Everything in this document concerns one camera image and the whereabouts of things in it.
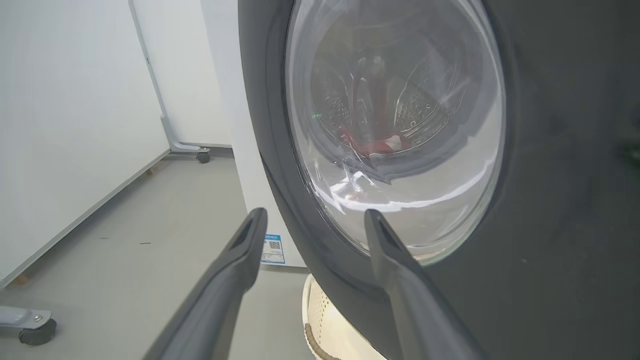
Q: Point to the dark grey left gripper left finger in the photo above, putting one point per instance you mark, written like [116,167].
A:
[220,300]

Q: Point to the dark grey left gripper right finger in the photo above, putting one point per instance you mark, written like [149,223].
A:
[420,310]

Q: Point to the red white garment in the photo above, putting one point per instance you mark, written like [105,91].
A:
[385,146]

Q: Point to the dark washing machine door with glass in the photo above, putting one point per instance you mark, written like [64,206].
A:
[560,200]

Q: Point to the red jersey with number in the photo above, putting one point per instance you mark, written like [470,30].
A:
[352,137]

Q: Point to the beige perforated laundry basket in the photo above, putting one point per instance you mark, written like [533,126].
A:
[330,335]

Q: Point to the white washing machine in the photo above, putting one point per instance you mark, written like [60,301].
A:
[235,125]

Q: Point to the steel washing machine drum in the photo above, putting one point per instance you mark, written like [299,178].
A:
[420,110]

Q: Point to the blue white energy label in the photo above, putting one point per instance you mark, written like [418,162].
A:
[272,249]

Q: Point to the black caster wheel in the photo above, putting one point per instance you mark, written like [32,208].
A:
[37,334]
[203,157]

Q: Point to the white mobile partition panel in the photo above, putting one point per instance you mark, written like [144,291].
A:
[60,125]
[190,75]

